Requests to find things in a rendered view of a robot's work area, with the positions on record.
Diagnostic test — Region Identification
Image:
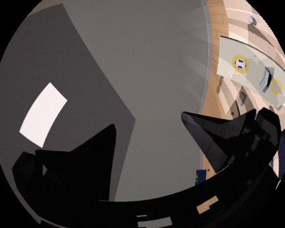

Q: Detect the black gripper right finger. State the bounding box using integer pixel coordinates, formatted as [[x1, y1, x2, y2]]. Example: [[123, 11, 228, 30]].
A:
[[180, 109, 257, 174]]

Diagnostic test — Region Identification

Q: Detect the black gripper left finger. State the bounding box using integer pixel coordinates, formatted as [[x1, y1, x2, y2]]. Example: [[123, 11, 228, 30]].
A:
[[35, 124, 117, 201]]

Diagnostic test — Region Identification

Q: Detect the black cylinder with white top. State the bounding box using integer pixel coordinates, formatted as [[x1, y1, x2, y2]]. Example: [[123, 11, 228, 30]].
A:
[[248, 16, 257, 25]]

